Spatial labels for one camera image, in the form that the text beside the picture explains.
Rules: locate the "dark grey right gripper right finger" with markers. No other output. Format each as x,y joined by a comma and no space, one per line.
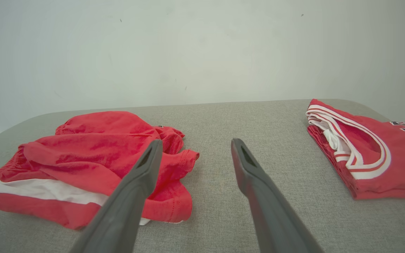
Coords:
272,218

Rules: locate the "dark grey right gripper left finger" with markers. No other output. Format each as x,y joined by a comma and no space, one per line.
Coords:
125,211

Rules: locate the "red Bulls basketball jersey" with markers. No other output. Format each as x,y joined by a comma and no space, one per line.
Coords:
399,158

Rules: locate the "red shorts with white band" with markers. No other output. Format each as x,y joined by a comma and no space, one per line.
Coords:
83,154

